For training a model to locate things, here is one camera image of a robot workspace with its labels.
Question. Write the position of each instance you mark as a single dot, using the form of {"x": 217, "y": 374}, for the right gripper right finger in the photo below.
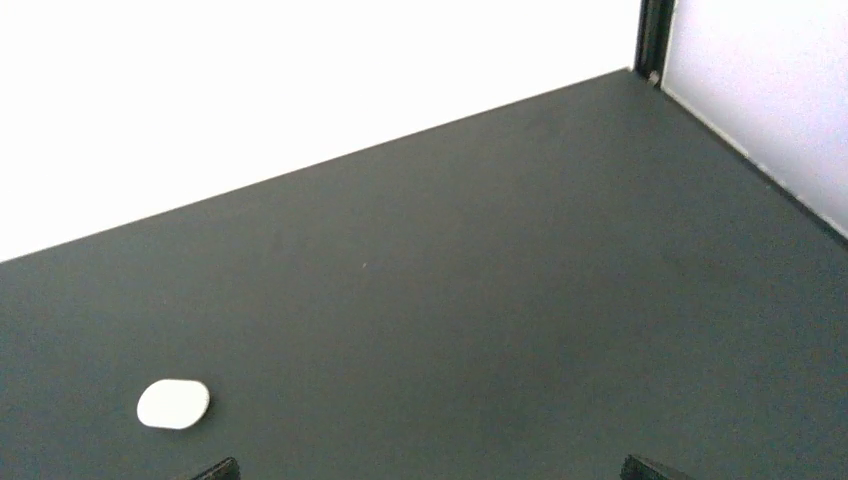
{"x": 641, "y": 468}

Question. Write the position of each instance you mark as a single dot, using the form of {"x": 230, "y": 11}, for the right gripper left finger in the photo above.
{"x": 225, "y": 469}

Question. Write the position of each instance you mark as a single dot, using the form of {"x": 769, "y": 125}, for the white earbud charging case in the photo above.
{"x": 173, "y": 404}

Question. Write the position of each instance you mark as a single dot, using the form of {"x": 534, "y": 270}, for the black frame post right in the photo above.
{"x": 653, "y": 36}

